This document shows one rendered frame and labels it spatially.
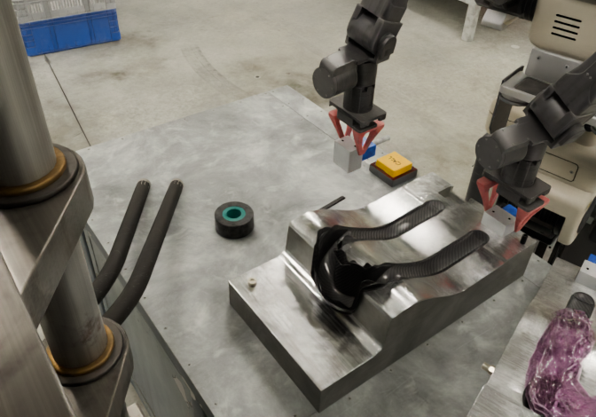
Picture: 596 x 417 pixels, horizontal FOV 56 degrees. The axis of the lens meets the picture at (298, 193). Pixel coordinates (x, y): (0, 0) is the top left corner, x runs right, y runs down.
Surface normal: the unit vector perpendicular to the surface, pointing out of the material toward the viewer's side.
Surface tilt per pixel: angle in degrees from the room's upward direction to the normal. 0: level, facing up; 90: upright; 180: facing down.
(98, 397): 0
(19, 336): 0
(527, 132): 25
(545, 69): 90
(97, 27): 91
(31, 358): 0
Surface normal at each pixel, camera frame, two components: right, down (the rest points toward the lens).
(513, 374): -0.09, -0.68
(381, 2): -0.67, 0.15
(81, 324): 0.70, 0.46
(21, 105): 0.87, 0.32
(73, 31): 0.51, 0.55
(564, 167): -0.66, 0.55
